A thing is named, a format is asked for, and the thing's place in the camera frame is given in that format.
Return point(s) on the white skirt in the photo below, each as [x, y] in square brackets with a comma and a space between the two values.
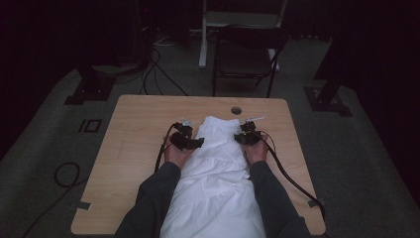
[214, 185]

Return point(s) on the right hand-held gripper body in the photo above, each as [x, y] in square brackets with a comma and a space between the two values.
[251, 134]

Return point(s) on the black stand base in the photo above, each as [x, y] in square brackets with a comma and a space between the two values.
[89, 89]
[327, 100]

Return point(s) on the grey tape piece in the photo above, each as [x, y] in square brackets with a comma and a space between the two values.
[317, 202]
[84, 205]

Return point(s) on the person's right hand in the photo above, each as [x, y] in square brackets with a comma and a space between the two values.
[259, 153]

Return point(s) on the black folding chair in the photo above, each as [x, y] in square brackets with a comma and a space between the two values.
[246, 56]

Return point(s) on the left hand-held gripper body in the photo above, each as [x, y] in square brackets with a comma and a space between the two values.
[181, 134]

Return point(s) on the person's left hand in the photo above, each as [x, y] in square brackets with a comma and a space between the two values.
[176, 157]

